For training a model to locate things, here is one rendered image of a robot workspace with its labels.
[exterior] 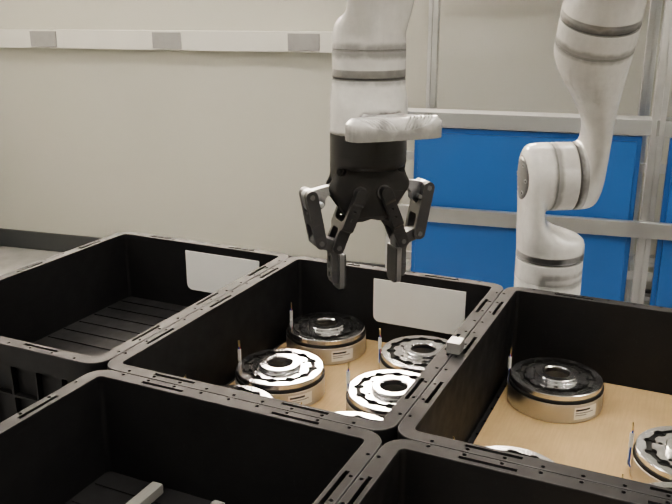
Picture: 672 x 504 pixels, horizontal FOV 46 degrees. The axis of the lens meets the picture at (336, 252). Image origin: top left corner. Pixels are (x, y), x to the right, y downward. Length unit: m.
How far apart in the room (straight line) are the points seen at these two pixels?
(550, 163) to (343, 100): 0.40
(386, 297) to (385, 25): 0.43
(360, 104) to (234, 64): 3.11
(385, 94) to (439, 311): 0.37
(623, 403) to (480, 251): 1.82
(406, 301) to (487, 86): 2.54
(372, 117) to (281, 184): 3.11
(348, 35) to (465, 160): 1.96
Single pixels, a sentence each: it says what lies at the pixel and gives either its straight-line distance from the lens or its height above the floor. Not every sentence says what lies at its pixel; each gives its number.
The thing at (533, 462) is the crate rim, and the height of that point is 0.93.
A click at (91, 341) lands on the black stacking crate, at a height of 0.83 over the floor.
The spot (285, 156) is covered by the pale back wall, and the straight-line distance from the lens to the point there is 3.78.
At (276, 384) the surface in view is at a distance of 0.88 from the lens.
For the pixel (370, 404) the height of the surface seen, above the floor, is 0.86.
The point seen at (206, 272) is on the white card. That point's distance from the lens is 1.17.
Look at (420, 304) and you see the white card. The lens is 1.03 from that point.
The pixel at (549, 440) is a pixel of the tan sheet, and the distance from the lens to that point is 0.87.
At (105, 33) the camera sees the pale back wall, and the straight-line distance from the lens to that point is 4.10.
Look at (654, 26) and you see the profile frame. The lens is 3.28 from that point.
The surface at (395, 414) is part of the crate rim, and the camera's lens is 0.68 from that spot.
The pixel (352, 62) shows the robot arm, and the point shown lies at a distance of 0.74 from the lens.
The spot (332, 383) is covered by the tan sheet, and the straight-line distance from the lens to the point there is 0.96.
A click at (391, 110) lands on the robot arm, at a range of 0.74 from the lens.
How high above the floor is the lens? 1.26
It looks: 17 degrees down
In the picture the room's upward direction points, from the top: straight up
